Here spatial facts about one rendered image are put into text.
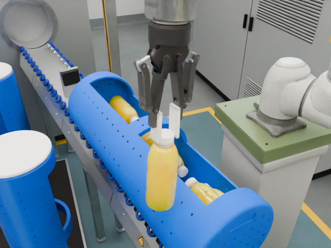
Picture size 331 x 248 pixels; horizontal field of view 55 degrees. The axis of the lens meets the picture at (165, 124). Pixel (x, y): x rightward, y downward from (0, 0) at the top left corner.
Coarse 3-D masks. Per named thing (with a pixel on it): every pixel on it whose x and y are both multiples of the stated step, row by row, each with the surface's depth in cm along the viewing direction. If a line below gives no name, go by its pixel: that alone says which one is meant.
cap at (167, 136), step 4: (164, 128) 67; (164, 132) 66; (168, 132) 66; (172, 132) 66; (164, 136) 65; (168, 136) 65; (172, 136) 65; (164, 140) 65; (168, 140) 65; (172, 140) 66; (160, 144) 65; (164, 144) 65; (168, 144) 65
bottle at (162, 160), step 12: (156, 144) 66; (156, 156) 66; (168, 156) 66; (156, 168) 67; (168, 168) 66; (156, 180) 68; (168, 180) 68; (156, 192) 70; (168, 192) 70; (156, 204) 72; (168, 204) 72
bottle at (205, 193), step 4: (192, 184) 90; (196, 184) 90; (200, 184) 89; (204, 184) 89; (192, 188) 89; (196, 188) 88; (200, 188) 87; (204, 188) 87; (208, 188) 87; (196, 192) 87; (200, 192) 86; (204, 192) 86; (208, 192) 86; (212, 192) 86; (216, 192) 88; (200, 196) 86; (204, 196) 85; (208, 196) 85; (212, 196) 85; (216, 196) 85; (204, 200) 85; (208, 200) 84; (212, 200) 84
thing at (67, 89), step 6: (60, 72) 169; (66, 72) 169; (72, 72) 171; (78, 72) 172; (66, 78) 170; (72, 78) 172; (78, 78) 174; (66, 84) 172; (72, 84) 174; (66, 90) 176; (66, 96) 177
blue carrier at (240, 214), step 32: (96, 96) 120; (128, 96) 148; (96, 128) 113; (128, 128) 103; (128, 160) 97; (192, 160) 114; (128, 192) 98; (192, 192) 80; (224, 192) 102; (160, 224) 84; (192, 224) 76; (224, 224) 72; (256, 224) 82
